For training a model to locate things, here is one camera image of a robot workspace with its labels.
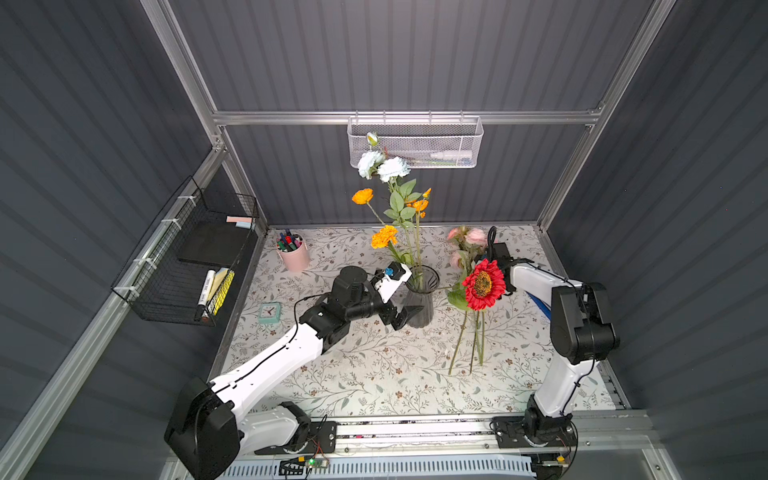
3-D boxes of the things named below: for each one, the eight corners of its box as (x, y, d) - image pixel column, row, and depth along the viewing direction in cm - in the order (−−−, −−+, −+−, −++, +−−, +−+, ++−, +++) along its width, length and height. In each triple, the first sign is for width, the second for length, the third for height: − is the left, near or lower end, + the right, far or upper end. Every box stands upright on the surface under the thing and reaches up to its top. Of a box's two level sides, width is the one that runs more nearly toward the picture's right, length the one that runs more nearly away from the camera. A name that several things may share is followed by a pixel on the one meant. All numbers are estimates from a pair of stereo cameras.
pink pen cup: (283, 268, 110) (271, 243, 99) (296, 253, 114) (286, 228, 104) (301, 276, 108) (291, 251, 97) (313, 260, 112) (305, 235, 101)
